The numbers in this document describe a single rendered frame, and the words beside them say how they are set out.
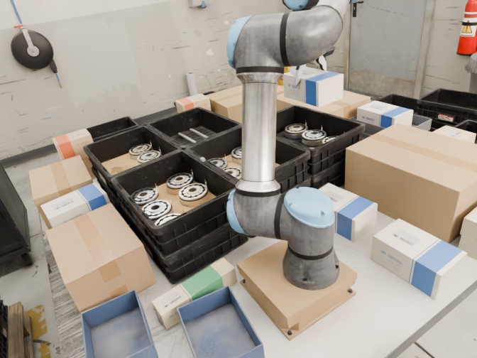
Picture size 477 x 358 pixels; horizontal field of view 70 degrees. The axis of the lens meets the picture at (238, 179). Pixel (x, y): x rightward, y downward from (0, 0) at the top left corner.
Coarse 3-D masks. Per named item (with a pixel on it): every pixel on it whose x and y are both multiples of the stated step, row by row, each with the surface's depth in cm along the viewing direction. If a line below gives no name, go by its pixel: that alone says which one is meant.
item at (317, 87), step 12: (288, 72) 133; (312, 72) 129; (324, 72) 127; (336, 72) 124; (288, 84) 132; (300, 84) 126; (312, 84) 120; (324, 84) 119; (336, 84) 122; (288, 96) 134; (300, 96) 128; (312, 96) 122; (324, 96) 121; (336, 96) 124
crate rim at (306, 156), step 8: (240, 128) 145; (216, 136) 140; (200, 144) 136; (288, 144) 126; (192, 152) 130; (304, 152) 120; (296, 160) 115; (304, 160) 117; (216, 168) 117; (280, 168) 112; (288, 168) 114; (232, 176) 111
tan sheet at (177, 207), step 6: (162, 186) 131; (162, 192) 127; (168, 192) 127; (210, 192) 123; (162, 198) 124; (168, 198) 123; (174, 198) 123; (210, 198) 120; (174, 204) 120; (180, 204) 119; (174, 210) 116; (180, 210) 116; (186, 210) 115
